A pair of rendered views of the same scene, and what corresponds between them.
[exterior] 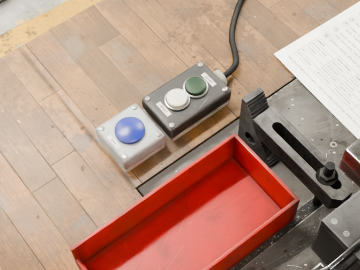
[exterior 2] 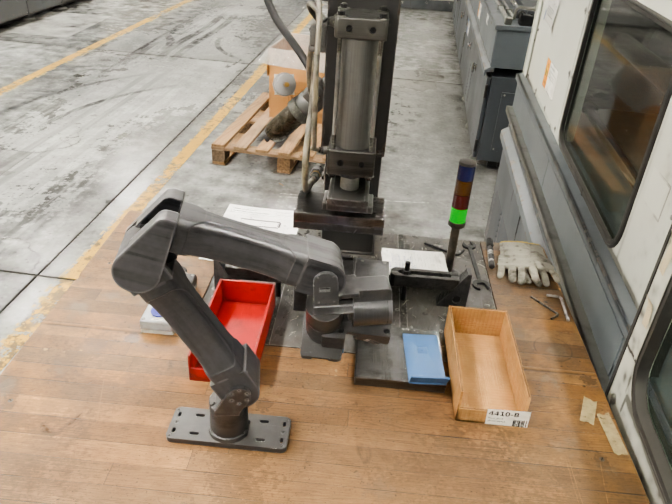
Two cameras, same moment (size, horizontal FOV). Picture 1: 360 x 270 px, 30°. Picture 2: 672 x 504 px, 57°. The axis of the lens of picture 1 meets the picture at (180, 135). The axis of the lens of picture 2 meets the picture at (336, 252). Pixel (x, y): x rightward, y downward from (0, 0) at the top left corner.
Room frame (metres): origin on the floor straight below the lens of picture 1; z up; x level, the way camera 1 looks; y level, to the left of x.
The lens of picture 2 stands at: (-0.43, 0.63, 1.71)
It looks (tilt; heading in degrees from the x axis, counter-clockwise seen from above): 31 degrees down; 308
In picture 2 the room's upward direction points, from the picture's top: 4 degrees clockwise
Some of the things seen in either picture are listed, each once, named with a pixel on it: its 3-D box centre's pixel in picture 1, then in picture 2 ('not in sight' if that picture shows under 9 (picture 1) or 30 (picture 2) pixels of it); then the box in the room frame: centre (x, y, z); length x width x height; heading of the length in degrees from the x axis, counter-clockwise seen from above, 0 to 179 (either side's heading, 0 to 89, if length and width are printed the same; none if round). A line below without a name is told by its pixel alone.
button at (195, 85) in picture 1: (195, 89); not in sight; (0.53, -0.02, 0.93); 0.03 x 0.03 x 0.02
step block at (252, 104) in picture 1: (264, 127); (230, 274); (0.45, -0.11, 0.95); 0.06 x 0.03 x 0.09; 36
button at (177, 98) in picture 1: (177, 100); not in sight; (0.51, 0.00, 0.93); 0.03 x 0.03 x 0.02
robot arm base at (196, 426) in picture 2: not in sight; (229, 414); (0.14, 0.16, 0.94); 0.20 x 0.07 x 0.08; 36
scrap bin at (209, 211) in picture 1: (187, 233); (235, 328); (0.31, 0.00, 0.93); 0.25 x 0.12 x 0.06; 126
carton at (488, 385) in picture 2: not in sight; (484, 363); (-0.10, -0.26, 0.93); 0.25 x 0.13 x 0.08; 126
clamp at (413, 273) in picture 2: not in sight; (423, 282); (0.12, -0.39, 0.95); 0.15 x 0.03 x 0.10; 36
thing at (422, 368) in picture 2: not in sight; (424, 355); (-0.01, -0.20, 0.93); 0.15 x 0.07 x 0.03; 130
